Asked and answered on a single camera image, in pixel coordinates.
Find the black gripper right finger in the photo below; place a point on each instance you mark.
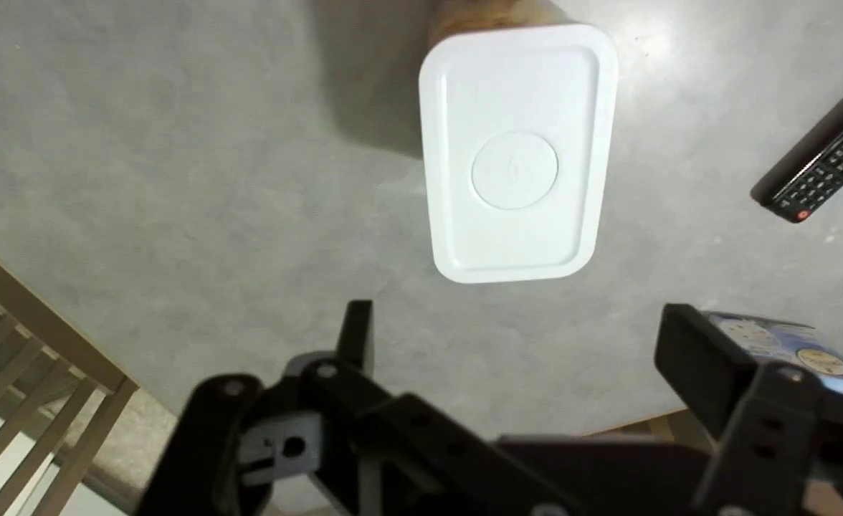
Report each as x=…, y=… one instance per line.
x=709, y=382

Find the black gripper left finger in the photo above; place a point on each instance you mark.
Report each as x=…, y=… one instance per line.
x=382, y=447

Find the white rectangular container lid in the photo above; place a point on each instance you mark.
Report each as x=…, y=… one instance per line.
x=518, y=160

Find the light wooden slatted chair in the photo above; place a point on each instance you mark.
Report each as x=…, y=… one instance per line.
x=21, y=317
x=646, y=428

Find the light blue small box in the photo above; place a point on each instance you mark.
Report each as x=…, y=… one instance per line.
x=775, y=338

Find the black remote control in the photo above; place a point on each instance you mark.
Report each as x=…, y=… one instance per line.
x=828, y=160

